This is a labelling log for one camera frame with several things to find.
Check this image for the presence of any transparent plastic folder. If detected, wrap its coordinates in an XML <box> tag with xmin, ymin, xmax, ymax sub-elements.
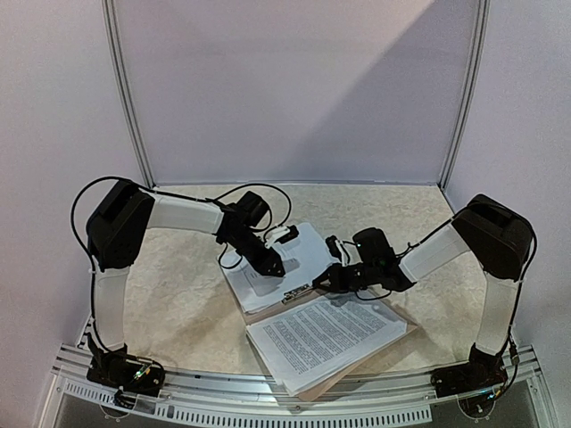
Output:
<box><xmin>244</xmin><ymin>284</ymin><xmax>420</xmax><ymax>402</ymax></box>

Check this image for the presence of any right aluminium frame post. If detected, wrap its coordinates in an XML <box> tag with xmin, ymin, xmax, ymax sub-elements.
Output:
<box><xmin>438</xmin><ymin>0</ymin><xmax>491</xmax><ymax>193</ymax></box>

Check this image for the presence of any metal folder clip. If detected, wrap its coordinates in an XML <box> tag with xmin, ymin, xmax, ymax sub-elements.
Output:
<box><xmin>281</xmin><ymin>284</ymin><xmax>315</xmax><ymax>305</ymax></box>

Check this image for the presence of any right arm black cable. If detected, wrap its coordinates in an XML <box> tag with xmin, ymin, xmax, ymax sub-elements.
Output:
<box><xmin>352</xmin><ymin>222</ymin><xmax>539</xmax><ymax>358</ymax></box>

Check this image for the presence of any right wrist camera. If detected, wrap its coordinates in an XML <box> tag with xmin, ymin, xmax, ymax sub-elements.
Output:
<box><xmin>325</xmin><ymin>235</ymin><xmax>351</xmax><ymax>267</ymax></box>

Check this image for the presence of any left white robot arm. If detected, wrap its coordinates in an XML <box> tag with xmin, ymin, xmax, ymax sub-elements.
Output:
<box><xmin>86</xmin><ymin>178</ymin><xmax>286</xmax><ymax>352</ymax></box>

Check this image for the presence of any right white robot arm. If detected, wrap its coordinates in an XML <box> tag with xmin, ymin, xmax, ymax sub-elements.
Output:
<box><xmin>311</xmin><ymin>194</ymin><xmax>537</xmax><ymax>389</ymax></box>

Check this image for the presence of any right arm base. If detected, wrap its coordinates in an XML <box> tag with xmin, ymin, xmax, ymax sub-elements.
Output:
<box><xmin>430</xmin><ymin>340</ymin><xmax>519</xmax><ymax>398</ymax></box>

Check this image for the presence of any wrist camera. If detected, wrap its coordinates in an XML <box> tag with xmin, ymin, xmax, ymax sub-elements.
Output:
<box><xmin>325</xmin><ymin>235</ymin><xmax>351</xmax><ymax>267</ymax></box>
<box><xmin>263</xmin><ymin>226</ymin><xmax>299</xmax><ymax>248</ymax></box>

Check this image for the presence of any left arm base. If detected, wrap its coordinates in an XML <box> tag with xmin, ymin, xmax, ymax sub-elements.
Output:
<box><xmin>87</xmin><ymin>335</ymin><xmax>166</xmax><ymax>397</ymax></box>

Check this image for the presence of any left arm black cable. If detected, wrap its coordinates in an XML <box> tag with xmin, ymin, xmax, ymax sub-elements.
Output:
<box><xmin>70</xmin><ymin>176</ymin><xmax>294</xmax><ymax>340</ymax></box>

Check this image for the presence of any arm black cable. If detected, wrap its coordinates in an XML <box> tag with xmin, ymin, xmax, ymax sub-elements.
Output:
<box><xmin>352</xmin><ymin>222</ymin><xmax>539</xmax><ymax>358</ymax></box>
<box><xmin>70</xmin><ymin>176</ymin><xmax>294</xmax><ymax>340</ymax></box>

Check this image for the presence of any aluminium front rail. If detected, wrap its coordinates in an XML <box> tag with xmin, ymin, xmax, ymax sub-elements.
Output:
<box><xmin>37</xmin><ymin>342</ymin><xmax>542</xmax><ymax>425</ymax></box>

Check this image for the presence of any sparse printed paper sheet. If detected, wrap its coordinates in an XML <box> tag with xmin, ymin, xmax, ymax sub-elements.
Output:
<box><xmin>221</xmin><ymin>222</ymin><xmax>338</xmax><ymax>314</ymax></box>

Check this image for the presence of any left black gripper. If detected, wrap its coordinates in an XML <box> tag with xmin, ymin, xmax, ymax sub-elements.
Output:
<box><xmin>225</xmin><ymin>228</ymin><xmax>284</xmax><ymax>277</ymax></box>

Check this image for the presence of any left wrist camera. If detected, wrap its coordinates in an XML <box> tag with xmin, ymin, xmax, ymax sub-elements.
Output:
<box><xmin>263</xmin><ymin>226</ymin><xmax>299</xmax><ymax>248</ymax></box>

